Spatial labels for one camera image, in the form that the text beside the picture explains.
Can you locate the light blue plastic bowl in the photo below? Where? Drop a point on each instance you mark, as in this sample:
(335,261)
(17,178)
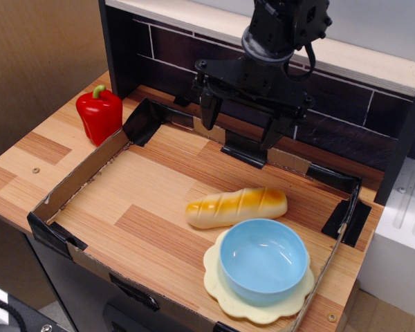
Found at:
(263,261)

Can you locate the cream scalloped plastic plate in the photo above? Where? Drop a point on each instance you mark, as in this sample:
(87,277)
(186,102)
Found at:
(234,305)

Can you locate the red toy bell pepper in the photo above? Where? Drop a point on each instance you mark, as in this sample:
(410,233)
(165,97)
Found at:
(101,114)

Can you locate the toy bread loaf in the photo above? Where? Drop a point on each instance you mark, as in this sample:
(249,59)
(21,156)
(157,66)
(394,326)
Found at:
(231,208)

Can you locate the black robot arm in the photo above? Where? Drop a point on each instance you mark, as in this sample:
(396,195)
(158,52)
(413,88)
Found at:
(278,55)

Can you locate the cardboard tray border with tape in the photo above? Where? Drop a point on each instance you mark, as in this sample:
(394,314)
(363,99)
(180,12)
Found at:
(115,242)

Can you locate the dark tile backsplash panel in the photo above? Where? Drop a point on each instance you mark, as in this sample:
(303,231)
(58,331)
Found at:
(348,118)

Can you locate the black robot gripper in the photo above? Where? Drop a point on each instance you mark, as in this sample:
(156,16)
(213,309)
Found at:
(260,87)

